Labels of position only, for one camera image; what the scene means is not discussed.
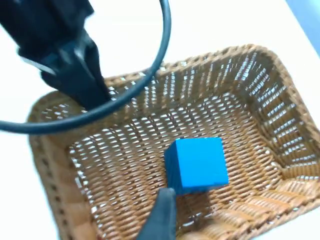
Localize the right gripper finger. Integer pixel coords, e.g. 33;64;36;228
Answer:
135;187;178;240

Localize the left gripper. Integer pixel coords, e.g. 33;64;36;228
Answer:
0;0;111;111

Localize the blue cube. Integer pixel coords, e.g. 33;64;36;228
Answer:
163;136;230;196

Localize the brown wicker basket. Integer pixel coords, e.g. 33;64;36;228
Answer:
26;43;320;240

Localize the black cable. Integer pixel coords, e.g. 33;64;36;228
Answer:
0;0;173;135

